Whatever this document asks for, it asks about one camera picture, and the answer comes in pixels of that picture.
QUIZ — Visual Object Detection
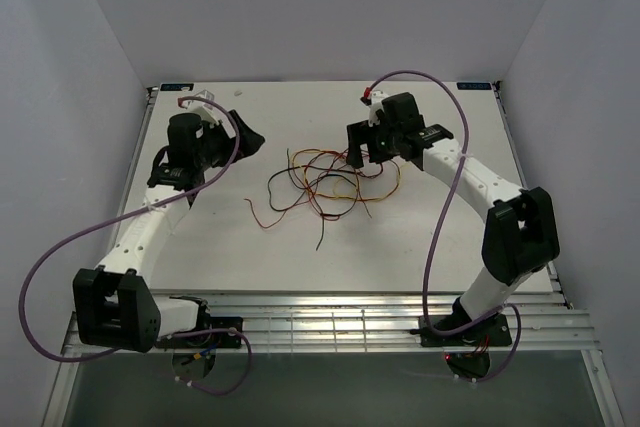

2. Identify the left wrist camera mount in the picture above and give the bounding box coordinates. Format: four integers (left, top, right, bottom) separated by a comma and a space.
178, 90, 220, 125

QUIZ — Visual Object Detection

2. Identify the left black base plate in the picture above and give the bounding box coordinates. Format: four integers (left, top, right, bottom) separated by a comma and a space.
184, 316, 244, 350

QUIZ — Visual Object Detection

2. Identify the black wire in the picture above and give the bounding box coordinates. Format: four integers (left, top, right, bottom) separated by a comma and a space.
267, 147, 374, 252

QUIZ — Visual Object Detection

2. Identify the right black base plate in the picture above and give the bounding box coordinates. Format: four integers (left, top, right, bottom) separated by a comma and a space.
409, 314, 512, 347

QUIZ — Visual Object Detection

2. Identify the aluminium rail frame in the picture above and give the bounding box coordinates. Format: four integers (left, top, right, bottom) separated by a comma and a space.
57, 82, 624, 426

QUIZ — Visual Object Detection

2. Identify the left blue logo sticker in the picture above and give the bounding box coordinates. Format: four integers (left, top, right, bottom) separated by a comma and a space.
160, 83, 194, 92

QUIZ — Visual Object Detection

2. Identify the yellow wire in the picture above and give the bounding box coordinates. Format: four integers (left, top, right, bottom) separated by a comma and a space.
291, 148, 402, 204

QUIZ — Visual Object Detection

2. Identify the blue logo sticker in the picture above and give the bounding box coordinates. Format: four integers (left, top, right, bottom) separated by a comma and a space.
160, 83, 194, 92
456, 82, 492, 91

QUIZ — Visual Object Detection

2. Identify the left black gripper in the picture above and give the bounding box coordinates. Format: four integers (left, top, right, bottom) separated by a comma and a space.
195, 111, 265, 171

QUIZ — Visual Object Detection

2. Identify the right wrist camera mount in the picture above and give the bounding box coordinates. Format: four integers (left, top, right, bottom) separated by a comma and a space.
360, 87, 389, 127

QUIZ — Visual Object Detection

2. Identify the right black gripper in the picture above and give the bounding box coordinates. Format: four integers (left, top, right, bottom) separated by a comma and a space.
345, 117, 401, 170

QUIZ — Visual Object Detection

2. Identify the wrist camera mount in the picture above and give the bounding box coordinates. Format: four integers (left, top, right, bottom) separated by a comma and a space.
178, 90, 220, 125
360, 87, 389, 127

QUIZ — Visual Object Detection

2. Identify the right blue logo sticker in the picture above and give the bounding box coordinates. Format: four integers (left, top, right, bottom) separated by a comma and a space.
456, 82, 492, 91

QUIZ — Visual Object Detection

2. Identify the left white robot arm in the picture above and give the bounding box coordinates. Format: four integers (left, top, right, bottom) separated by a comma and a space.
73, 109, 265, 353

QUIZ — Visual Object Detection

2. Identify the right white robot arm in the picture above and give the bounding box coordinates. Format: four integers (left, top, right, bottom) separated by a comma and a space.
347, 89, 560, 344

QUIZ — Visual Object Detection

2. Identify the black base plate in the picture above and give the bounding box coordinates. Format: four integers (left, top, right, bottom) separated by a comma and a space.
184, 316, 244, 350
409, 314, 512, 347

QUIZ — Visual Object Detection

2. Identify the red wire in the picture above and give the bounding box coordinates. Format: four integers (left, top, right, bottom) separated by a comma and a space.
243, 147, 381, 231

